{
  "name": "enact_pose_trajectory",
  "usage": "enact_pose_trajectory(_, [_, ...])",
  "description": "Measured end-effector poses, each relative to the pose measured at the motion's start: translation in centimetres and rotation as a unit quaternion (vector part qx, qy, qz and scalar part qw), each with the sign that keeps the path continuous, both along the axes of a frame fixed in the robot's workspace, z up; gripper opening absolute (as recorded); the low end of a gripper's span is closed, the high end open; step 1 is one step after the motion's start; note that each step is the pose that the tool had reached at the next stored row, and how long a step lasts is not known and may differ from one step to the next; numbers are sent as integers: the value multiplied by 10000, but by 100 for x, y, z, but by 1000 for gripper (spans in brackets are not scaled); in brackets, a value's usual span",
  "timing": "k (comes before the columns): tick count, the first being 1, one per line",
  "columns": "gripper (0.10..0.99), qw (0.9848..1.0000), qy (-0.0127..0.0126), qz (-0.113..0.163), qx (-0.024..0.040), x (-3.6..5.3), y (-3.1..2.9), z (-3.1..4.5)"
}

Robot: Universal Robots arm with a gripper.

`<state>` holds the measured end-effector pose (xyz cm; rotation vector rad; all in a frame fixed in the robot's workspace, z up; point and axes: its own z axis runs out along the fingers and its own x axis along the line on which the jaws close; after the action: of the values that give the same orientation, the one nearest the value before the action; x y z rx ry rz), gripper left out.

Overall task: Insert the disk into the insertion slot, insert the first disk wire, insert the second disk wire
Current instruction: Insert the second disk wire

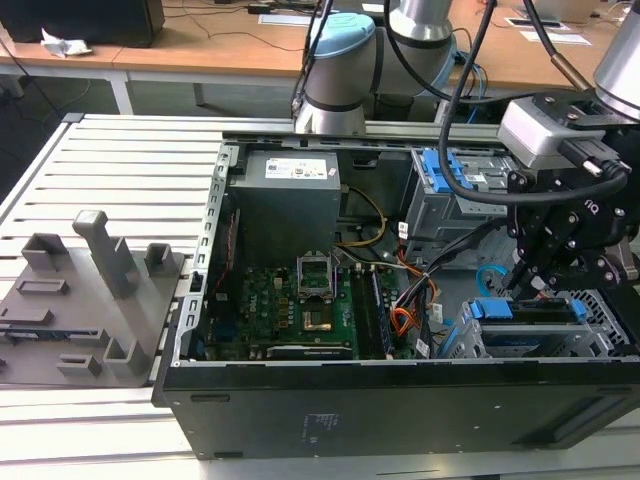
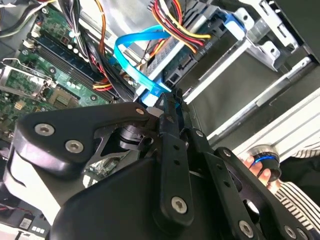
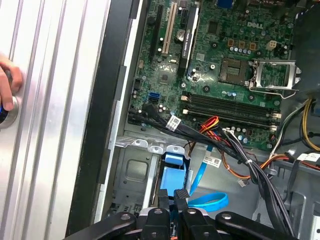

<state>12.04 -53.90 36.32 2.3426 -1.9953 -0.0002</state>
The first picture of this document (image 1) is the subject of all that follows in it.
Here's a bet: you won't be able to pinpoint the white paper sheet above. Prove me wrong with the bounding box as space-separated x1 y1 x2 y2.
258 13 312 27
518 29 592 47

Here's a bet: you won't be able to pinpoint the black PC case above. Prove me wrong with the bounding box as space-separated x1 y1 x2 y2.
151 130 640 461

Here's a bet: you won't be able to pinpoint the silver disk bay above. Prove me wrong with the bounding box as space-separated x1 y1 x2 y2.
439 297 632 359

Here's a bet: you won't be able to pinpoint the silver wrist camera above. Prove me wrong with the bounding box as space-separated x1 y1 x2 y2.
497 93 629 174

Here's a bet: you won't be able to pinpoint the crumpled white paper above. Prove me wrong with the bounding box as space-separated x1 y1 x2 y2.
40 27 94 59

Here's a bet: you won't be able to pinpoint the blue cable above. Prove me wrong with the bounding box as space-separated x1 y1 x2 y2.
457 49 490 125

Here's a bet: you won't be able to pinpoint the wooden desk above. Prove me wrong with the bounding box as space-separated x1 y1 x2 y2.
0 0 626 104

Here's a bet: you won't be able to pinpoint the green motherboard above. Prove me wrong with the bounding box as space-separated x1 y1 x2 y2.
207 259 401 361

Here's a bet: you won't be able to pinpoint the blue disk wire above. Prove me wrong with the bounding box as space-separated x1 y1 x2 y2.
473 263 516 302

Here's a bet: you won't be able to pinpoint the black box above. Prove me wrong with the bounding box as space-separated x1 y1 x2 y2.
0 0 166 49

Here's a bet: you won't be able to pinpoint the gray parts rack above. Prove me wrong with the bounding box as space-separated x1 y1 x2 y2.
0 209 190 389

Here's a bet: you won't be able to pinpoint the CPU socket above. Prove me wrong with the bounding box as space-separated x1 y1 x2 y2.
298 304 335 335

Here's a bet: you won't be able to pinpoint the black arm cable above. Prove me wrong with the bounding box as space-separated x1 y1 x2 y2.
383 0 632 206

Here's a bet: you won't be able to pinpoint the metal socket cover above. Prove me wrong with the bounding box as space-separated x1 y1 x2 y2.
296 253 335 301

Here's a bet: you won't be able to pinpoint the black wire bundle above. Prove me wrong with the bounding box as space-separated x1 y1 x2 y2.
393 212 511 314

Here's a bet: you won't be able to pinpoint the gray power supply unit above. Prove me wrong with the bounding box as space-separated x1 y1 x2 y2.
227 149 342 261

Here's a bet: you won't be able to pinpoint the orange wires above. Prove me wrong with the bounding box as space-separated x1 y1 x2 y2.
391 305 425 337

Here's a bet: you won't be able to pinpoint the silver drive cage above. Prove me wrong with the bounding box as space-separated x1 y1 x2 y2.
403 147 521 254

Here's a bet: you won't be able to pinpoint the RAM stick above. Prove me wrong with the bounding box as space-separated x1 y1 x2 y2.
370 269 395 354

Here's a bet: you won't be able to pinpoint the blue drive cage latch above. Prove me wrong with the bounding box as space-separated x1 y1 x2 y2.
422 148 475 195

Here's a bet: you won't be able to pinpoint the gray laptop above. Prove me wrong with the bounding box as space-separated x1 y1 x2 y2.
534 0 626 24

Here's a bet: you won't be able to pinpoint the yellow wire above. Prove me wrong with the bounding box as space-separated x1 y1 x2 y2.
333 184 387 249

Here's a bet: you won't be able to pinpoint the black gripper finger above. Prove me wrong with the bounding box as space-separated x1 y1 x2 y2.
522 238 637 302
504 168 579 295

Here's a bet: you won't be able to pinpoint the black graphics card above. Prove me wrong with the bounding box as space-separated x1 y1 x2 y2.
266 342 353 360

